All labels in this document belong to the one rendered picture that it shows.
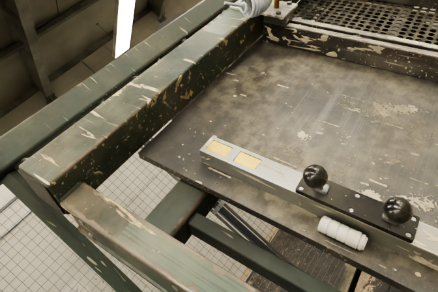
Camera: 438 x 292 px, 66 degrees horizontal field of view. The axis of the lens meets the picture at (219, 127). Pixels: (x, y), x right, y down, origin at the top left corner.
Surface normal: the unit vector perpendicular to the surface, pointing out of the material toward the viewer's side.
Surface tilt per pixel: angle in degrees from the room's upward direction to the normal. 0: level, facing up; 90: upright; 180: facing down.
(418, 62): 90
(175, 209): 57
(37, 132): 90
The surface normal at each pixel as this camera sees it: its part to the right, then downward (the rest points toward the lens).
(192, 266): -0.09, -0.73
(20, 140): 0.37, -0.44
